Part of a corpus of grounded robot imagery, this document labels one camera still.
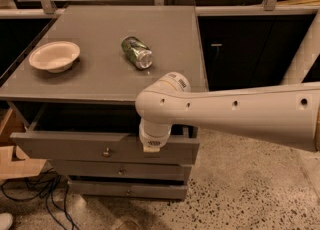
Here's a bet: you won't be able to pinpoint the grey top drawer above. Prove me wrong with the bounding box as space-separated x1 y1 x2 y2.
11 103 199 164

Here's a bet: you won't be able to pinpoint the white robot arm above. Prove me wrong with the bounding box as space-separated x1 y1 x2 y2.
136 14 319 151

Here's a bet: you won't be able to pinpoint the grey middle drawer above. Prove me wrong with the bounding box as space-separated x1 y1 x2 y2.
50 160 191 181

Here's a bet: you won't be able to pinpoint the grey drawer cabinet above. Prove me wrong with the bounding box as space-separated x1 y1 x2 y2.
0 5 207 186

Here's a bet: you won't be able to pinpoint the brown shoe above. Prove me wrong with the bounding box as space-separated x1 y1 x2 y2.
115 220 141 230

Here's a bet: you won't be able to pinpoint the green soda can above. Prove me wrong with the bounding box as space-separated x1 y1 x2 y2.
121 36 153 70

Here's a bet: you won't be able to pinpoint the white paper bowl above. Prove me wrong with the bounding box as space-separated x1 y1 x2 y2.
29 41 80 73

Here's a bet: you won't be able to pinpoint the wooden furniture piece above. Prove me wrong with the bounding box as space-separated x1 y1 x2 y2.
0 108 46 182

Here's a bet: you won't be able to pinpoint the white shoe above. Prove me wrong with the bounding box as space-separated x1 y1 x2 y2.
0 213 13 230

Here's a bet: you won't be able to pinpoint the blue and black cables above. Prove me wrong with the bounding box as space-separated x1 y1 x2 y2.
0 167 81 230

